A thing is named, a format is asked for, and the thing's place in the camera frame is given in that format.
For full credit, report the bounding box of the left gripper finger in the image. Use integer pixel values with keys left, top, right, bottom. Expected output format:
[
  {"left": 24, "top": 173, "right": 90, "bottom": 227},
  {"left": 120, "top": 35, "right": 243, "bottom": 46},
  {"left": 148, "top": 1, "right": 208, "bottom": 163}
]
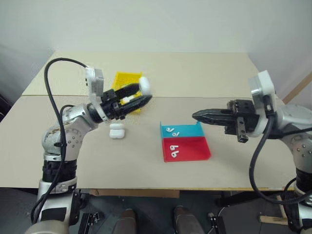
[
  {"left": 121, "top": 95, "right": 154, "bottom": 116},
  {"left": 116, "top": 83, "right": 143, "bottom": 98}
]

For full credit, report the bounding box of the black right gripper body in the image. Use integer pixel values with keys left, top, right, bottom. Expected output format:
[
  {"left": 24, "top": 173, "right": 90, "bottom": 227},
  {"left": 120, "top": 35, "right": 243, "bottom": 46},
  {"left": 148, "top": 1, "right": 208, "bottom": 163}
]
[{"left": 223, "top": 98, "right": 260, "bottom": 144}]

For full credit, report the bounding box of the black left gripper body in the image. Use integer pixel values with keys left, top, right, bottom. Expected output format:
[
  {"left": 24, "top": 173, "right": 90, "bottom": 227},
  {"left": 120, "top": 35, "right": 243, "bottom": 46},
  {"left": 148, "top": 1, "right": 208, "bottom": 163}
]
[{"left": 101, "top": 89, "right": 126, "bottom": 121}]

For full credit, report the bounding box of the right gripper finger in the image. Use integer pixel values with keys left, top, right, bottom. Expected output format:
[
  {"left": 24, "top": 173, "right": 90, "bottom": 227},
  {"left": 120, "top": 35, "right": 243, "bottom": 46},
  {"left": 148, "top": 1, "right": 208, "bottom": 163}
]
[
  {"left": 194, "top": 116, "right": 236, "bottom": 126},
  {"left": 192, "top": 108, "right": 235, "bottom": 118}
]

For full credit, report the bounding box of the yellow plastic tray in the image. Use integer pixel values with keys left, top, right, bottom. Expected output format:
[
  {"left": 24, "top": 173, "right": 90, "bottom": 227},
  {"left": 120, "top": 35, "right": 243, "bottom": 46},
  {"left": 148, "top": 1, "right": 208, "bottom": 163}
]
[{"left": 111, "top": 71, "right": 144, "bottom": 115}]

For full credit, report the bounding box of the teal brick-pattern tray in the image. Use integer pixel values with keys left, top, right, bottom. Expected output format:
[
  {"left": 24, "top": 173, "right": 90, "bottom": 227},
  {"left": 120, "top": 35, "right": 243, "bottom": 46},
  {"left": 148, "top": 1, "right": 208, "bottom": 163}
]
[{"left": 159, "top": 120, "right": 205, "bottom": 138}]

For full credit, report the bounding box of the red brick-pattern tray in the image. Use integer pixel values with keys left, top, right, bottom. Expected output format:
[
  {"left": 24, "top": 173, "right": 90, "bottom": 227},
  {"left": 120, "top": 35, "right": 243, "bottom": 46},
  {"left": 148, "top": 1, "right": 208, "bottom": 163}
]
[{"left": 161, "top": 136, "right": 212, "bottom": 162}]

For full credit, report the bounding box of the wooden slat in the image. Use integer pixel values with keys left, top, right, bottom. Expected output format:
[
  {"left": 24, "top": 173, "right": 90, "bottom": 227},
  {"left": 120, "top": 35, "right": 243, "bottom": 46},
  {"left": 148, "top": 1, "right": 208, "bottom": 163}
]
[{"left": 282, "top": 73, "right": 312, "bottom": 103}]

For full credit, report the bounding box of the brown cardboard strip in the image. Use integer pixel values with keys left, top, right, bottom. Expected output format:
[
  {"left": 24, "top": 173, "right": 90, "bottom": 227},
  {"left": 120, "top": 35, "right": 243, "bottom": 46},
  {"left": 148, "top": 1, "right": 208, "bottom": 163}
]
[{"left": 96, "top": 189, "right": 180, "bottom": 198}]

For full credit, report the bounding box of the black stand with white marks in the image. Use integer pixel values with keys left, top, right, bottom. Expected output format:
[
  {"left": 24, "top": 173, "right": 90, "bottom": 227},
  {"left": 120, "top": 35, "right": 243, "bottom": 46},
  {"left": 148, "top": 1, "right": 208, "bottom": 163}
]
[
  {"left": 207, "top": 212, "right": 226, "bottom": 234},
  {"left": 79, "top": 211, "right": 101, "bottom": 234}
]

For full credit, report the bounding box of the dark brown rounded shape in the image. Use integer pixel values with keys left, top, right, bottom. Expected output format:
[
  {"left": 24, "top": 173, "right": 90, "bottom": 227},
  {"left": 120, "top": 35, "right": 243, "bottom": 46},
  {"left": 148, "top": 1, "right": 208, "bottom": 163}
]
[
  {"left": 173, "top": 206, "right": 203, "bottom": 234},
  {"left": 112, "top": 208, "right": 137, "bottom": 234}
]

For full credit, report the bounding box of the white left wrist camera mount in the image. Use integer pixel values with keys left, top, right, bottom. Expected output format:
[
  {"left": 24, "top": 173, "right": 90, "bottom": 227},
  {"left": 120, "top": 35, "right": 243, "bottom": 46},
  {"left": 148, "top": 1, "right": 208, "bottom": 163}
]
[{"left": 84, "top": 67, "right": 105, "bottom": 108}]

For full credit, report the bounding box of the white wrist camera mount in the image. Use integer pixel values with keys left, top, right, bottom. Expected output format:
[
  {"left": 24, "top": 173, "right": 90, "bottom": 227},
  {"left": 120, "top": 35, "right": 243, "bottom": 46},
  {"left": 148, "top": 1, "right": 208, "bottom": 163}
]
[
  {"left": 248, "top": 70, "right": 277, "bottom": 137},
  {"left": 84, "top": 67, "right": 105, "bottom": 108}
]

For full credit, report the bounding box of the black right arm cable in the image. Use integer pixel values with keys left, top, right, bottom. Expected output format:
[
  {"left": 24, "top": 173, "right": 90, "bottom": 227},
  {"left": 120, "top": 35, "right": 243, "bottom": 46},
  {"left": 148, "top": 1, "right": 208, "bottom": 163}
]
[{"left": 249, "top": 114, "right": 312, "bottom": 204}]

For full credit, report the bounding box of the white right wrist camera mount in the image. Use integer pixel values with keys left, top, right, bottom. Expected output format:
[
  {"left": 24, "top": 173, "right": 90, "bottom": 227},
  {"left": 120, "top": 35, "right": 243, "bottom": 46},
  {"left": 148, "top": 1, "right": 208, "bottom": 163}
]
[{"left": 248, "top": 70, "right": 277, "bottom": 137}]

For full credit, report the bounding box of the black table frame bar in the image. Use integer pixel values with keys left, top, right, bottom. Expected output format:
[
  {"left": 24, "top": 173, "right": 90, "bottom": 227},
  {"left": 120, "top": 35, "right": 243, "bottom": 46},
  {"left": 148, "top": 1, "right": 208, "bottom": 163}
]
[{"left": 215, "top": 191, "right": 281, "bottom": 208}]

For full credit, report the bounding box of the light wooden frame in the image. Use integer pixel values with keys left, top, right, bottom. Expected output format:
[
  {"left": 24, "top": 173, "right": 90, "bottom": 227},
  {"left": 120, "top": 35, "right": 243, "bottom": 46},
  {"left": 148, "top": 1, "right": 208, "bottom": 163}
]
[{"left": 259, "top": 192, "right": 290, "bottom": 224}]

